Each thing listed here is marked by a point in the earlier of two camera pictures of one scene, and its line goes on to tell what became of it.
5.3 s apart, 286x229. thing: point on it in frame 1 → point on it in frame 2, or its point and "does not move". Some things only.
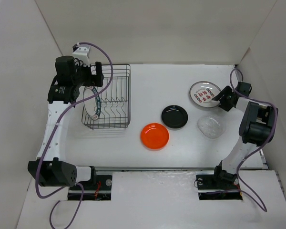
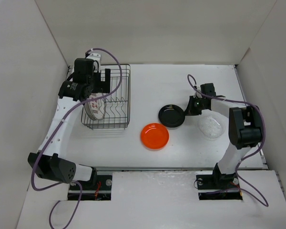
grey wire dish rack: x=109 y=107 does not move
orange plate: x=154 y=136 does not move
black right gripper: x=226 y=90 → x=190 y=110
